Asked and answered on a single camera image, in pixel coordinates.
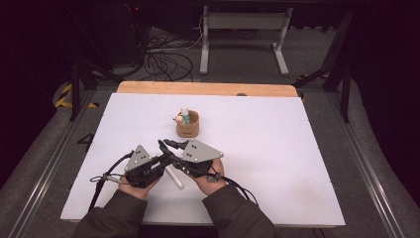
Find white board sheet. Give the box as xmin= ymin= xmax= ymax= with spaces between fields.
xmin=60 ymin=92 xmax=347 ymax=228

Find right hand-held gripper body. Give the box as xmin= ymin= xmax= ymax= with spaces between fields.
xmin=171 ymin=139 xmax=225 ymax=179

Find black floor cables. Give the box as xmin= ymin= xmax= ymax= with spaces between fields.
xmin=137 ymin=29 xmax=203 ymax=82

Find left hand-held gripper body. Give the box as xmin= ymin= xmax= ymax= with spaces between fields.
xmin=124 ymin=144 xmax=174 ymax=189

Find hand-held gripper cable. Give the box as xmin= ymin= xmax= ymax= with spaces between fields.
xmin=87 ymin=151 xmax=135 ymax=212
xmin=206 ymin=171 xmax=261 ymax=208

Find white green glue stick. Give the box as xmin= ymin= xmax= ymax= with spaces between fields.
xmin=179 ymin=106 xmax=191 ymax=126

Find right hand-held gripper cable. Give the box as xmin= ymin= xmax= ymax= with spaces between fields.
xmin=206 ymin=171 xmax=261 ymax=208

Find person's left hand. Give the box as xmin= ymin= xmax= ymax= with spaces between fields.
xmin=117 ymin=176 xmax=163 ymax=201

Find left hand-held gripper cable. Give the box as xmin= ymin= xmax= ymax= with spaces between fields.
xmin=87 ymin=151 xmax=135 ymax=212

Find wooden pen holder cup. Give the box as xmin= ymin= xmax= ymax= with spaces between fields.
xmin=172 ymin=109 xmax=201 ymax=139

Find white floor cable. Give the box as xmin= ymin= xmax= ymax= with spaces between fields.
xmin=147 ymin=14 xmax=205 ymax=54

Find yellow black hazard tape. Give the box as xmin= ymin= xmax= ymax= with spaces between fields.
xmin=53 ymin=82 xmax=99 ymax=109

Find metal floor rail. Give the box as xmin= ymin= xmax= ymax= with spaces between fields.
xmin=6 ymin=88 xmax=100 ymax=238
xmin=325 ymin=92 xmax=408 ymax=238

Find grey metal desk frame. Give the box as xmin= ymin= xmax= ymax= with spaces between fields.
xmin=199 ymin=5 xmax=294 ymax=76

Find black metal stand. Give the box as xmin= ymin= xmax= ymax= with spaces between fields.
xmin=291 ymin=9 xmax=355 ymax=124
xmin=63 ymin=6 xmax=127 ymax=122

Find white pen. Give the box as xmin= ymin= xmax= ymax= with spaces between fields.
xmin=164 ymin=166 xmax=185 ymax=190

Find person's right hand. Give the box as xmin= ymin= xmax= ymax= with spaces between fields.
xmin=189 ymin=158 xmax=228 ymax=196

